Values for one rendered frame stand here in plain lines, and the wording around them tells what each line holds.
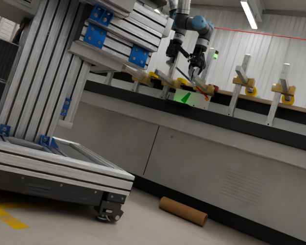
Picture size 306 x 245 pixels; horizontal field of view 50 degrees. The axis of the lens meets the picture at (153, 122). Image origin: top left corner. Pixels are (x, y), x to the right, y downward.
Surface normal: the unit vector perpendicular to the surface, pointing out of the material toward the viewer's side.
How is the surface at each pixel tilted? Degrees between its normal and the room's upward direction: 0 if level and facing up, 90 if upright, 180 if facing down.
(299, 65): 90
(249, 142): 90
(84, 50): 90
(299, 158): 90
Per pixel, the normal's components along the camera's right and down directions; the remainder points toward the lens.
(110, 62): 0.50, 0.12
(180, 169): -0.42, -0.18
